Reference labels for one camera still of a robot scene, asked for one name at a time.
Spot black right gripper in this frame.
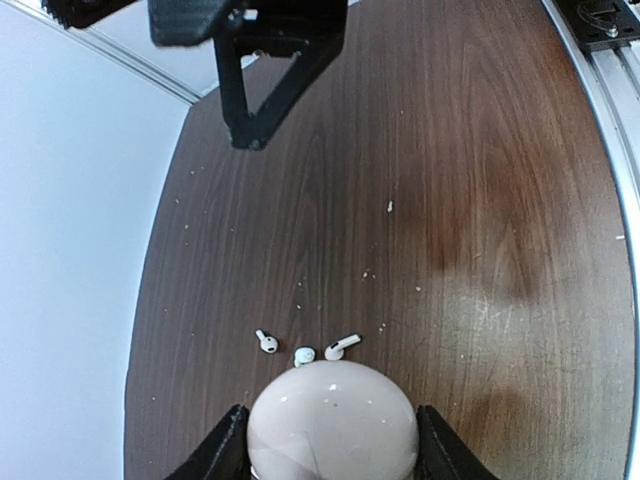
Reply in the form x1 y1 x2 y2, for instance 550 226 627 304
147 1 348 150

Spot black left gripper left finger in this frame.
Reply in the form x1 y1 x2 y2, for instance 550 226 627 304
166 404 249 480

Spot aluminium front frame rail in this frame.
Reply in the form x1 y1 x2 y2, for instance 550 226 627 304
542 0 640 241

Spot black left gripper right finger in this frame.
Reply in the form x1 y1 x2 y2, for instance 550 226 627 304
415 405 497 480

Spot white stem earbud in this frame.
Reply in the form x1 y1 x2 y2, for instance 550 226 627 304
324 334 362 361
255 329 279 354

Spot pink earbud charging case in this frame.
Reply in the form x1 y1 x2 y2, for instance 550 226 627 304
247 361 418 479

